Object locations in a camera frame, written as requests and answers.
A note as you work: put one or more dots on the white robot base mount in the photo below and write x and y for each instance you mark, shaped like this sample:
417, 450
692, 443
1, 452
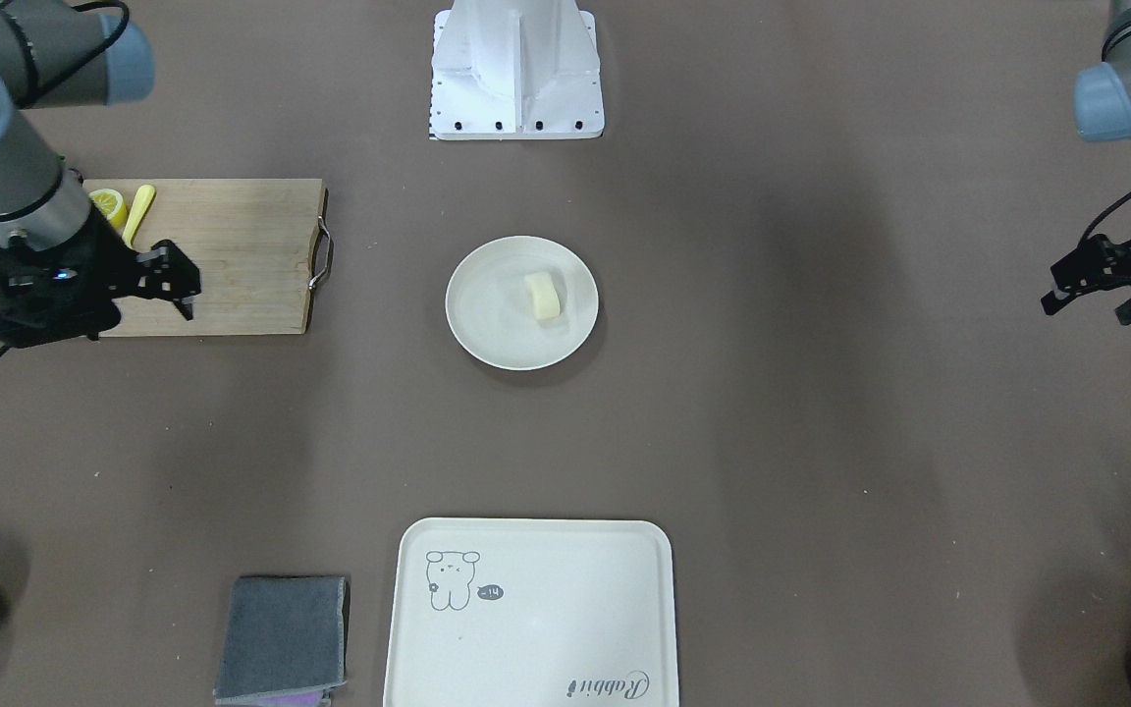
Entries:
515, 70

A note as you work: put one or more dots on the grey folded cloth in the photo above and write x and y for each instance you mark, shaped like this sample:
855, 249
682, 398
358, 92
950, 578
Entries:
285, 641

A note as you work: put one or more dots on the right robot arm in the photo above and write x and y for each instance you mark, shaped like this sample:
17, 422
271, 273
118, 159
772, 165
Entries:
55, 54

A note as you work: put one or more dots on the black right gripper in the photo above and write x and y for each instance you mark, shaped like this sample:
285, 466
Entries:
106, 263

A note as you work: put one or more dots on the bamboo cutting board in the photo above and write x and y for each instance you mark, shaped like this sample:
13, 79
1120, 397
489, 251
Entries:
254, 241

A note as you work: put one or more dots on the cream round plate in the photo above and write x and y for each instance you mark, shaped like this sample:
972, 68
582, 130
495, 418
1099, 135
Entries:
488, 309

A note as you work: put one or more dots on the cream rabbit tray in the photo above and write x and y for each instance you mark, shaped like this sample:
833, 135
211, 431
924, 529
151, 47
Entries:
533, 612

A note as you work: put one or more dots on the lemon slice upper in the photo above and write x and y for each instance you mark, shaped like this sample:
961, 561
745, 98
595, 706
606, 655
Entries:
112, 205

